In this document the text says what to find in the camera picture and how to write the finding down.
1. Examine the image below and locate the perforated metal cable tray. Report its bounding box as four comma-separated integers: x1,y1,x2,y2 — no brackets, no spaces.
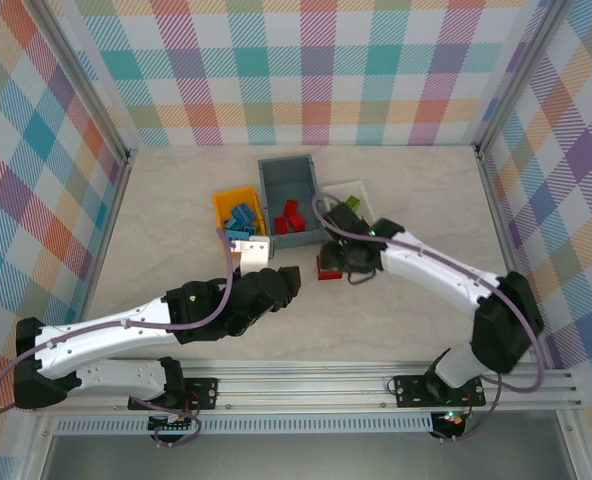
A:
54,417,435,435

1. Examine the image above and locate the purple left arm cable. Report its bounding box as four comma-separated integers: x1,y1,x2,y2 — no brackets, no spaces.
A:
0,227,237,449

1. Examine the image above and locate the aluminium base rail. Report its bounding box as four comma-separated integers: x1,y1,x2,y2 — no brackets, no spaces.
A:
33,362,580,414

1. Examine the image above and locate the gray metal panel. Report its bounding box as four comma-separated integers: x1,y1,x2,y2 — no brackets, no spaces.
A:
38,432,585,480

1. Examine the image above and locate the orange plastic bin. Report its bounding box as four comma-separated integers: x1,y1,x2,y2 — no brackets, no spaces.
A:
211,185,268,241

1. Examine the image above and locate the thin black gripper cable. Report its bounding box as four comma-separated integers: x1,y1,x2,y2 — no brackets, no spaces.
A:
344,267,378,287

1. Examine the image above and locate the white plastic bin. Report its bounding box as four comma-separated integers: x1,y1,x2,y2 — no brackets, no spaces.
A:
321,180,375,221

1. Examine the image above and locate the aluminium side rail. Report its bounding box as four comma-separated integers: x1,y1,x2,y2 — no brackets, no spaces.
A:
73,147,140,326
474,143,552,371

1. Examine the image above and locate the gray plastic bin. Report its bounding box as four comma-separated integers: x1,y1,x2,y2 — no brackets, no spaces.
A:
256,153,330,250

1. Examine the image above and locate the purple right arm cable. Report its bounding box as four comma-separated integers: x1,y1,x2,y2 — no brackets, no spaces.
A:
311,192,547,446

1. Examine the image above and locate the red lego window frame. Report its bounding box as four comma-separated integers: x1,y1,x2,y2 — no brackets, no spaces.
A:
315,254,343,282

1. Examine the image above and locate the aluminium frame post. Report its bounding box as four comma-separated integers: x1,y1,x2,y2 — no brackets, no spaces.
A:
473,0,575,154
35,0,140,164

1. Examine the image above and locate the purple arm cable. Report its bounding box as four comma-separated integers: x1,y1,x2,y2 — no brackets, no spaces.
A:
0,227,237,449
311,192,547,446

